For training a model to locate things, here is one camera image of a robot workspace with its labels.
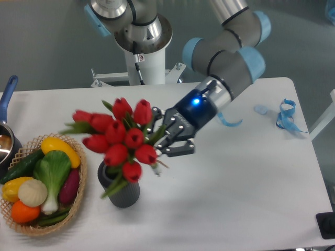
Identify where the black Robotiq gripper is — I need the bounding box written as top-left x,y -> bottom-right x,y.
147,88 -> 217,157

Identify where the red tulip bouquet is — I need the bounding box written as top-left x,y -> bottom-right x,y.
61,98 -> 166,198

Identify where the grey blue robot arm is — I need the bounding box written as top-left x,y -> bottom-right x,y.
84,1 -> 271,157

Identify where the dark grey ribbed vase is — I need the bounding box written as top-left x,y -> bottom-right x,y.
97,162 -> 140,208

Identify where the blue ribbon strip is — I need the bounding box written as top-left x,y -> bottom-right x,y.
217,112 -> 243,127

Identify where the small pale blue cap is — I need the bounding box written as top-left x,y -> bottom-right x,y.
254,105 -> 268,115

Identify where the crumpled blue ribbon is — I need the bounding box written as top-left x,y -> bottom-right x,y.
275,99 -> 307,133

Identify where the purple sweet potato toy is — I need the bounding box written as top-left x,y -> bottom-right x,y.
59,169 -> 80,204

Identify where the green bok choy toy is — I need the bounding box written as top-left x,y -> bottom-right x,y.
33,150 -> 71,215

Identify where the green bean pods toy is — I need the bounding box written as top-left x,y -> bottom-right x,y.
37,207 -> 70,227

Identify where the green cucumber toy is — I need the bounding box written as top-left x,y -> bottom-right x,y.
1,149 -> 44,185

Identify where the woven wicker basket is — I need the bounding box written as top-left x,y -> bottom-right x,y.
1,133 -> 87,236

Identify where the orange fruit toy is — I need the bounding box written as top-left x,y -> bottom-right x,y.
11,200 -> 40,223

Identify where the yellow bell pepper toy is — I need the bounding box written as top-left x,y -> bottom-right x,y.
2,177 -> 32,203

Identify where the black device at edge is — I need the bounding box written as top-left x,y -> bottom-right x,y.
316,212 -> 334,239

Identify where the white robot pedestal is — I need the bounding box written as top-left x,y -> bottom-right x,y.
91,14 -> 186,87

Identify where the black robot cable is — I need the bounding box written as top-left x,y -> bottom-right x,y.
132,41 -> 146,86

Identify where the white frame at right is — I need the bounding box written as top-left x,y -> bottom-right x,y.
309,89 -> 334,141

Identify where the blue handled saucepan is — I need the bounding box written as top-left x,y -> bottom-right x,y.
1,75 -> 22,178

